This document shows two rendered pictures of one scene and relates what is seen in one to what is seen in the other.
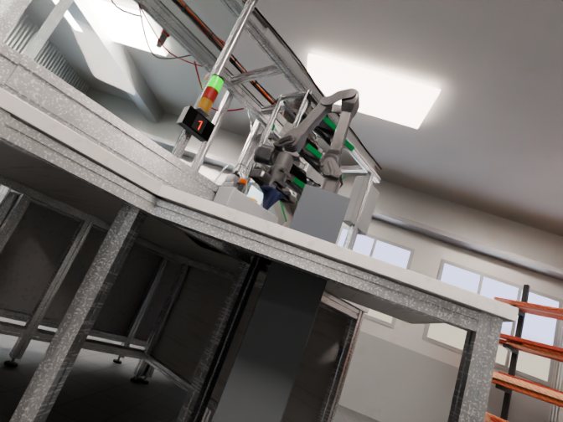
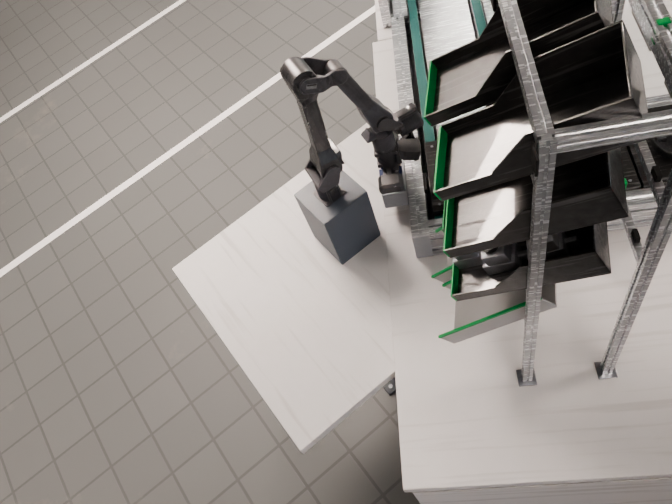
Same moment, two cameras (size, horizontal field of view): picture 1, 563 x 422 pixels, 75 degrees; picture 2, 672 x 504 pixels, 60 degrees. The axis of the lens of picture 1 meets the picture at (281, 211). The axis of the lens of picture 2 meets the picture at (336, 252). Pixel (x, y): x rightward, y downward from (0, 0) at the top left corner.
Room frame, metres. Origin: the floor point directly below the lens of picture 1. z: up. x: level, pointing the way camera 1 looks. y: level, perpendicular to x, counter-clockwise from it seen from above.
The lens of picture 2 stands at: (1.94, -0.57, 2.20)
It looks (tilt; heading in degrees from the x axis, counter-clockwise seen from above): 55 degrees down; 155
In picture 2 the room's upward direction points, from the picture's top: 24 degrees counter-clockwise
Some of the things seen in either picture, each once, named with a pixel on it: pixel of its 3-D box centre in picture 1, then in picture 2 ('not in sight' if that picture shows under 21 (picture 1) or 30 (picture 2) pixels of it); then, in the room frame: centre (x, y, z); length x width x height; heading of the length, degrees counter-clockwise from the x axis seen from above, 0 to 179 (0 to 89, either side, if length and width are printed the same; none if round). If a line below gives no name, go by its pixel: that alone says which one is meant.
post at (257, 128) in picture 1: (239, 173); not in sight; (2.62, 0.40, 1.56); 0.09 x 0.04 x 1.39; 135
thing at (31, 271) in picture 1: (154, 309); not in sight; (2.75, 0.59, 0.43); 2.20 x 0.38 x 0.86; 135
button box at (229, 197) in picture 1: (246, 211); (393, 170); (1.08, 0.10, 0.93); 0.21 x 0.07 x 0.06; 135
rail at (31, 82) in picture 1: (184, 185); (410, 122); (0.99, 0.28, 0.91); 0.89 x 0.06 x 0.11; 135
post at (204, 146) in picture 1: (204, 147); not in sight; (2.37, 0.65, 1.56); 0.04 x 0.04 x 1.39; 45
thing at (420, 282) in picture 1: (302, 265); (358, 248); (1.12, -0.12, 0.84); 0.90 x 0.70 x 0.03; 82
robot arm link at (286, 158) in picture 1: (285, 159); (381, 133); (1.13, 0.05, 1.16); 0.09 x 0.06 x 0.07; 72
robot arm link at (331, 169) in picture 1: (333, 172); (321, 168); (1.07, -0.11, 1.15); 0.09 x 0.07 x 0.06; 162
